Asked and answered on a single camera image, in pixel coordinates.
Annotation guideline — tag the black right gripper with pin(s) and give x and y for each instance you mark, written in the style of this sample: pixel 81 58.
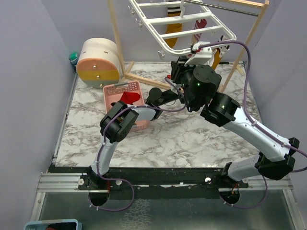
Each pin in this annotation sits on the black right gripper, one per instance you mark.
pixel 178 67

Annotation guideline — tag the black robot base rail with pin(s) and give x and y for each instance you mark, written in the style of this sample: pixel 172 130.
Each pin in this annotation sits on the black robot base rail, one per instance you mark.
pixel 149 183

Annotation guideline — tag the pink perforated plastic basket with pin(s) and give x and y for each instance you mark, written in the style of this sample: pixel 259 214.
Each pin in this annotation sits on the pink perforated plastic basket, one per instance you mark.
pixel 113 93

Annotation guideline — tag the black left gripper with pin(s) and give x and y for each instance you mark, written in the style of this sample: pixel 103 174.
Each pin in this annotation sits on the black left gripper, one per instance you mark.
pixel 181 97

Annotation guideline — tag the mustard sock striped cuff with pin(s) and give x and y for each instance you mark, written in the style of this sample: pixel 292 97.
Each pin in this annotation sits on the mustard sock striped cuff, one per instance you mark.
pixel 173 11

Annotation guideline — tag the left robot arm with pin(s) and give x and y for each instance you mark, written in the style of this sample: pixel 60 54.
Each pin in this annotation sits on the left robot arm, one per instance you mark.
pixel 119 121

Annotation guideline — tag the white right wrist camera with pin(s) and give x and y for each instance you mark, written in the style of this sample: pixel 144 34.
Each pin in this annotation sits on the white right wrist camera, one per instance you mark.
pixel 201 54

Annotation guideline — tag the red sock white pattern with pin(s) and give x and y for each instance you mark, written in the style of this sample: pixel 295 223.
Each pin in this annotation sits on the red sock white pattern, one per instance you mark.
pixel 130 97

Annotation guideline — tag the white plastic clip hanger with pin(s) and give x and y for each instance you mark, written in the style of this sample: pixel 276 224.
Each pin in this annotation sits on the white plastic clip hanger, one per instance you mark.
pixel 199 24

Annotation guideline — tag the blue storage bin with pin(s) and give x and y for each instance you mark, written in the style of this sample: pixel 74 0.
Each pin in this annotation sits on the blue storage bin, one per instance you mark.
pixel 57 224

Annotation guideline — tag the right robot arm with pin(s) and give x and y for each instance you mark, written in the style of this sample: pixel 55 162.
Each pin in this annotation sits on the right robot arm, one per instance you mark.
pixel 200 84

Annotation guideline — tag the round pastel drawer cabinet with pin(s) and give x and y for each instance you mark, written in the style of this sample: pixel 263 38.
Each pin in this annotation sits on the round pastel drawer cabinet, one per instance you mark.
pixel 98 64

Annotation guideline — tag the mustard yellow sock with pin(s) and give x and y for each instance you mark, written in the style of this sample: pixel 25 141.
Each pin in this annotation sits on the mustard yellow sock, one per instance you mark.
pixel 216 58

